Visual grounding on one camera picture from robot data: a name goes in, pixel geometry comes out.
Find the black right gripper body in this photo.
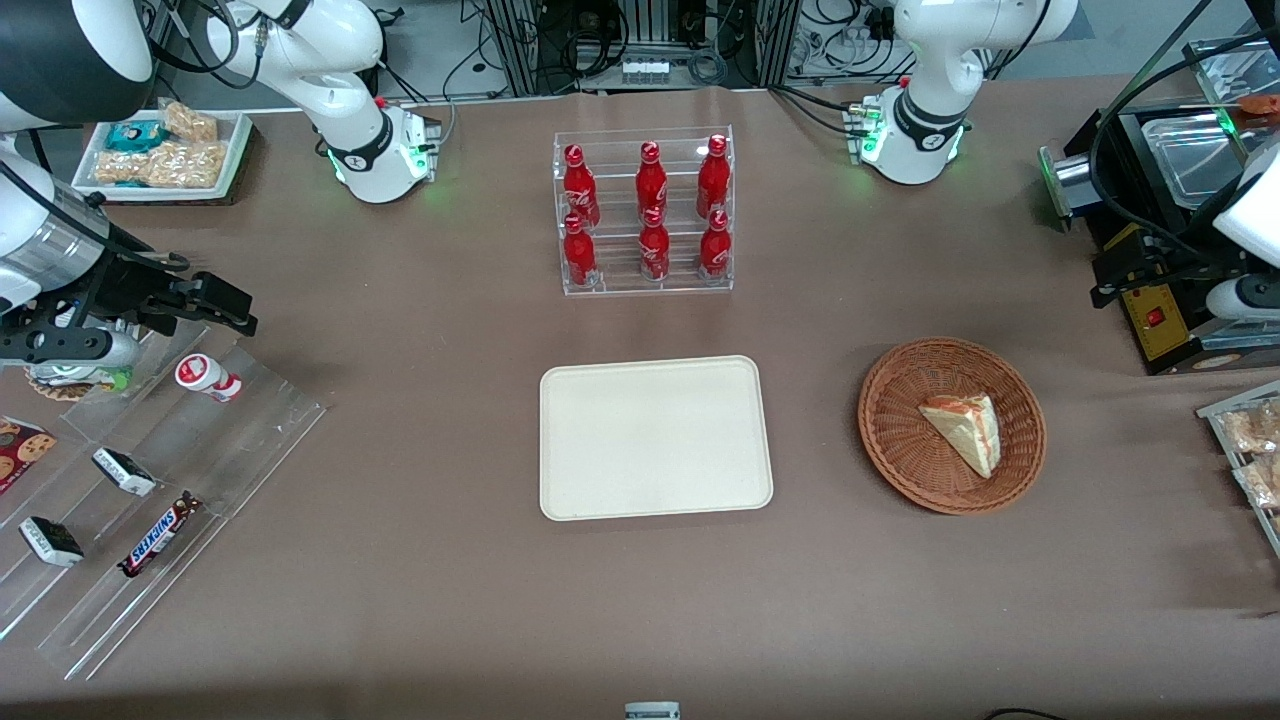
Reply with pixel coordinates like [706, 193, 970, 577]
[75, 250, 193, 333]

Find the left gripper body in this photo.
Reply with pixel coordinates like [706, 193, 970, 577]
[1136, 232, 1226, 303]

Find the triangular sandwich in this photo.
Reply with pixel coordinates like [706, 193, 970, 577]
[918, 392, 1002, 480]

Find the white snack tray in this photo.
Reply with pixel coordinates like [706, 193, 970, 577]
[72, 108, 253, 204]

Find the metal bread tray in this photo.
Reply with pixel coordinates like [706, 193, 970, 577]
[1197, 380, 1280, 558]

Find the brown wicker basket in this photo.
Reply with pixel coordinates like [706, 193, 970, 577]
[857, 337, 1048, 517]

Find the cream rectangular tray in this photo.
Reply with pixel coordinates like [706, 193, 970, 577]
[539, 355, 775, 523]

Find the white red yogurt bottle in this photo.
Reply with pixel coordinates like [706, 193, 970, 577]
[175, 353, 244, 403]

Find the black yellow food warmer machine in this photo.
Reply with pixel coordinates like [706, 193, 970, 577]
[1040, 35, 1280, 376]

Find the round wafer pack green lid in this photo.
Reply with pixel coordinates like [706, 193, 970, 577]
[25, 362, 134, 403]

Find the clear food pan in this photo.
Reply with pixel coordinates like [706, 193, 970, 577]
[1143, 113, 1253, 208]

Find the small peanut brittle pack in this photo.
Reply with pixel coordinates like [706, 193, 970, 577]
[160, 100, 219, 143]
[95, 150, 151, 186]

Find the clear acrylic stepped display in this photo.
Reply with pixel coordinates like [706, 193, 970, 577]
[0, 320, 331, 683]

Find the large peanut brittle pack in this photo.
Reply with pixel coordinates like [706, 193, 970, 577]
[147, 140, 229, 189]

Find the teal snack pack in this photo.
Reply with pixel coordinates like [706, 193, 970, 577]
[104, 120, 164, 153]

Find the wrapped bread pack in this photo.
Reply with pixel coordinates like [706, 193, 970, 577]
[1220, 400, 1280, 456]
[1233, 455, 1280, 511]

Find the black white snack bar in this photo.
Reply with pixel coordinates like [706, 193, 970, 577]
[92, 447, 158, 498]
[19, 516, 86, 569]

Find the chocolate chip cookie pack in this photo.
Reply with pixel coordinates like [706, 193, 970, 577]
[0, 418, 58, 496]

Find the snickers chocolate bar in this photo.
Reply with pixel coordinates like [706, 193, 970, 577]
[117, 491, 203, 579]

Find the red cola bottle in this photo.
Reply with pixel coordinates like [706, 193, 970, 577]
[699, 209, 732, 280]
[563, 144, 601, 229]
[697, 134, 731, 219]
[639, 207, 671, 283]
[636, 141, 669, 223]
[563, 214, 599, 289]

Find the clear acrylic bottle rack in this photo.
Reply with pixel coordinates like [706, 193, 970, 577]
[552, 126, 736, 297]

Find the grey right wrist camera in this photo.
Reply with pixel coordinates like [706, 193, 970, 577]
[0, 325, 141, 367]

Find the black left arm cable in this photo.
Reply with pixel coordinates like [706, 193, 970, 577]
[1088, 60, 1280, 263]

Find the aluminium frame rack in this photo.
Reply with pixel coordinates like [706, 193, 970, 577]
[487, 0, 801, 96]

